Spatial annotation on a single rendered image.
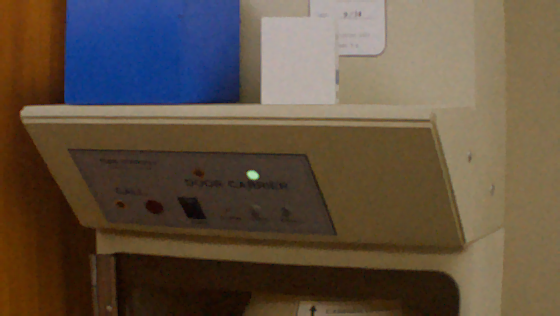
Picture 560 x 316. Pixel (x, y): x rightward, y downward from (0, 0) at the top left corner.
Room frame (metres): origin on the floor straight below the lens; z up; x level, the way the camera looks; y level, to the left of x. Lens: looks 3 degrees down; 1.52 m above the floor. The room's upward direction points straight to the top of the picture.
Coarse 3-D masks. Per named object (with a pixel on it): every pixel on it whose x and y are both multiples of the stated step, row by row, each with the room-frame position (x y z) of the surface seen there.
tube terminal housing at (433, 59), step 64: (256, 0) 0.95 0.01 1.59; (448, 0) 0.89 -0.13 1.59; (256, 64) 0.95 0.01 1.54; (384, 64) 0.91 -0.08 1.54; (448, 64) 0.89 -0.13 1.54; (192, 256) 0.97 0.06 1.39; (256, 256) 0.95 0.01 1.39; (320, 256) 0.93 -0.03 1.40; (384, 256) 0.91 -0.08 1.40; (448, 256) 0.89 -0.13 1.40
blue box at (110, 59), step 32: (96, 0) 0.88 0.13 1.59; (128, 0) 0.87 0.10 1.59; (160, 0) 0.86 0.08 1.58; (192, 0) 0.87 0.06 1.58; (224, 0) 0.92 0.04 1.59; (96, 32) 0.88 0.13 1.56; (128, 32) 0.87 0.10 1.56; (160, 32) 0.86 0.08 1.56; (192, 32) 0.87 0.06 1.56; (224, 32) 0.92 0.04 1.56; (96, 64) 0.88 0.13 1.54; (128, 64) 0.87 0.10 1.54; (160, 64) 0.86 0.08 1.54; (192, 64) 0.87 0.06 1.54; (224, 64) 0.92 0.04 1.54; (96, 96) 0.88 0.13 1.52; (128, 96) 0.87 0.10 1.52; (160, 96) 0.86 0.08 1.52; (192, 96) 0.87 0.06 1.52; (224, 96) 0.92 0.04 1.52
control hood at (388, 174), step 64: (64, 128) 0.89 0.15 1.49; (128, 128) 0.87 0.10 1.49; (192, 128) 0.85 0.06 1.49; (256, 128) 0.83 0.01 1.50; (320, 128) 0.81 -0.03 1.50; (384, 128) 0.79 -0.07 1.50; (448, 128) 0.80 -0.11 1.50; (64, 192) 0.95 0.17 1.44; (320, 192) 0.86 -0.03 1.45; (384, 192) 0.84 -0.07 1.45; (448, 192) 0.82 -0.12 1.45
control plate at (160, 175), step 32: (96, 160) 0.90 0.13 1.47; (128, 160) 0.89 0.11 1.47; (160, 160) 0.88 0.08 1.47; (192, 160) 0.87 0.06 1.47; (224, 160) 0.86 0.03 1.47; (256, 160) 0.85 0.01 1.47; (288, 160) 0.84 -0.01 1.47; (96, 192) 0.94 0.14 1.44; (128, 192) 0.92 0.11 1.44; (160, 192) 0.91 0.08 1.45; (192, 192) 0.90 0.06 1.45; (224, 192) 0.89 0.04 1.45; (256, 192) 0.88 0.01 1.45; (288, 192) 0.87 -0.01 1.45; (160, 224) 0.94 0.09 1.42; (192, 224) 0.93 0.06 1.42; (224, 224) 0.92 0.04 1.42; (256, 224) 0.90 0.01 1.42; (288, 224) 0.89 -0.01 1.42; (320, 224) 0.88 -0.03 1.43
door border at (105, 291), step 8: (96, 256) 0.99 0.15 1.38; (104, 256) 0.99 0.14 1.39; (96, 264) 0.99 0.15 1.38; (104, 264) 0.99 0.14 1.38; (112, 264) 0.99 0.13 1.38; (104, 272) 0.99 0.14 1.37; (112, 272) 0.99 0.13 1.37; (104, 280) 0.99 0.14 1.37; (112, 280) 0.99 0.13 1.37; (96, 288) 0.99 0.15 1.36; (104, 288) 0.99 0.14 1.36; (112, 288) 0.99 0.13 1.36; (96, 296) 0.99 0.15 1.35; (104, 296) 0.99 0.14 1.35; (112, 296) 0.99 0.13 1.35; (96, 304) 0.99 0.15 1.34; (104, 304) 0.99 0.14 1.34; (112, 304) 0.99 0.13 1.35; (96, 312) 0.99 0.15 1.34; (104, 312) 0.99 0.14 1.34; (112, 312) 0.99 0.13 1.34
